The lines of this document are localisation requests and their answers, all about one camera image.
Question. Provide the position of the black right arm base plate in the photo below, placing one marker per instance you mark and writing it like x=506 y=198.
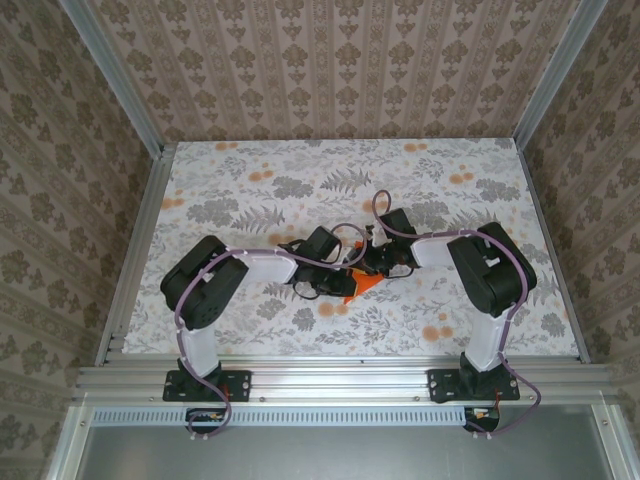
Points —
x=442 y=385

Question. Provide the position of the aluminium frame post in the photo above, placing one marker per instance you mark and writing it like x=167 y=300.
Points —
x=557 y=75
x=117 y=75

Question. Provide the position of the grey metal sheet panel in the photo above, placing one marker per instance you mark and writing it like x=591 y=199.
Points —
x=340 y=455

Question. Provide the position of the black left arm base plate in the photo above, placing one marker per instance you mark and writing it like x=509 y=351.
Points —
x=240 y=385

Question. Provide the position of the floral patterned table cover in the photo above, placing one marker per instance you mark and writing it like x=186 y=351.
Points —
x=300 y=165

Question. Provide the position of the aluminium cross rail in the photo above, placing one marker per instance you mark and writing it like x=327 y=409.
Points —
x=340 y=382

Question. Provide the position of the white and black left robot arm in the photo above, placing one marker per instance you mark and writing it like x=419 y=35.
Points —
x=265 y=267

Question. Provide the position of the aluminium side rail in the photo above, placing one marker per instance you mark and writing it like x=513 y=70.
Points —
x=134 y=250
x=546 y=220

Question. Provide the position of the black connector board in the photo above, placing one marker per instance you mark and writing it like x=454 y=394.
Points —
x=484 y=422
x=205 y=417

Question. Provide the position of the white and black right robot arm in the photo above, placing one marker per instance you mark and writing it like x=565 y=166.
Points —
x=435 y=250

